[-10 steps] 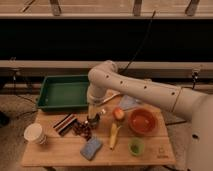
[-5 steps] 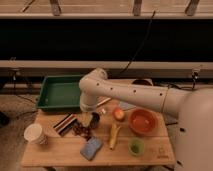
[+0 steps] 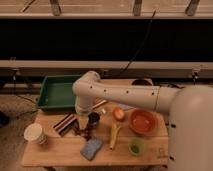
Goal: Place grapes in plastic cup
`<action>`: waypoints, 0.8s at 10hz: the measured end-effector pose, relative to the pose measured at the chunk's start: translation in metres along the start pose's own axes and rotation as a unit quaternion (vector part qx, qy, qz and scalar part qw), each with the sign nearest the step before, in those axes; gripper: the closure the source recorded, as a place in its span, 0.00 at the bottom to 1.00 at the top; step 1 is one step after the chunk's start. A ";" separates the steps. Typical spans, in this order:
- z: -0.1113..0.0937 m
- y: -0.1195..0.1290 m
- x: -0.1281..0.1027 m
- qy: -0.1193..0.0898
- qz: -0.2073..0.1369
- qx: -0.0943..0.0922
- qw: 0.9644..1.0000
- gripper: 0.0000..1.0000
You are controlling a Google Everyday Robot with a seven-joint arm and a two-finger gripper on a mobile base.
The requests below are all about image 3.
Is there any dark red grapes bunch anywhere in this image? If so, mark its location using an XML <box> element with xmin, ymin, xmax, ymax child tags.
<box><xmin>72</xmin><ymin>121</ymin><xmax>92</xmax><ymax>141</ymax></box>

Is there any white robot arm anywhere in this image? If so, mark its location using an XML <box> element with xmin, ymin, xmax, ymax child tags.
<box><xmin>72</xmin><ymin>71</ymin><xmax>213</xmax><ymax>171</ymax></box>

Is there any metal measuring cup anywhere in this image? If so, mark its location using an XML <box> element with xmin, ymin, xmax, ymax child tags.
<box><xmin>88</xmin><ymin>112</ymin><xmax>100</xmax><ymax>128</ymax></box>

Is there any white paper cup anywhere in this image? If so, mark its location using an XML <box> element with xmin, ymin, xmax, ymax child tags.
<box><xmin>24</xmin><ymin>123</ymin><xmax>47</xmax><ymax>144</ymax></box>

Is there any green plastic cup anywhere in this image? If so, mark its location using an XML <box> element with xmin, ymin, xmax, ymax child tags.
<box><xmin>128</xmin><ymin>138</ymin><xmax>144</xmax><ymax>156</ymax></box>

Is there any pack of markers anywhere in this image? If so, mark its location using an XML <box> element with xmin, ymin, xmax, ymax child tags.
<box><xmin>53</xmin><ymin>114</ymin><xmax>77</xmax><ymax>136</ymax></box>

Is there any blue sponge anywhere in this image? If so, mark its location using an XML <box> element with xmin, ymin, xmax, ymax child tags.
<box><xmin>80</xmin><ymin>137</ymin><xmax>103</xmax><ymax>160</ymax></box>

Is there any yellow banana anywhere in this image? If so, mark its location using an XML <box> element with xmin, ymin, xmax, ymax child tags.
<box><xmin>110</xmin><ymin>123</ymin><xmax>120</xmax><ymax>150</ymax></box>

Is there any red yellow apple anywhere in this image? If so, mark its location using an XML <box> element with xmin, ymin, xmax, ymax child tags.
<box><xmin>112</xmin><ymin>107</ymin><xmax>125</xmax><ymax>121</ymax></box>

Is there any green plastic tray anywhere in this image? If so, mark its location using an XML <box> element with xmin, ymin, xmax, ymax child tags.
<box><xmin>37</xmin><ymin>75</ymin><xmax>80</xmax><ymax>112</ymax></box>

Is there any blue grey cloth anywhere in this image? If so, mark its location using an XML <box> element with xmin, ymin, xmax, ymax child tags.
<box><xmin>118</xmin><ymin>104</ymin><xmax>133</xmax><ymax>110</ymax></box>

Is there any orange bowl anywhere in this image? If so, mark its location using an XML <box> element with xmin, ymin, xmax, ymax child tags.
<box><xmin>128</xmin><ymin>109</ymin><xmax>158</xmax><ymax>136</ymax></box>

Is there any dark bowl with greens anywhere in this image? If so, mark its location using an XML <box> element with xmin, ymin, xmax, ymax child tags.
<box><xmin>132</xmin><ymin>79</ymin><xmax>152</xmax><ymax>86</ymax></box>

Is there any wooden handled brush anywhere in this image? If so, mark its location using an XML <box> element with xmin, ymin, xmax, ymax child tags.
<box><xmin>92</xmin><ymin>100</ymin><xmax>107</xmax><ymax>109</ymax></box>

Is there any black cable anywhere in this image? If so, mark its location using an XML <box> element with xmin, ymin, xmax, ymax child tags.
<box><xmin>113</xmin><ymin>10</ymin><xmax>157</xmax><ymax>78</ymax></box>

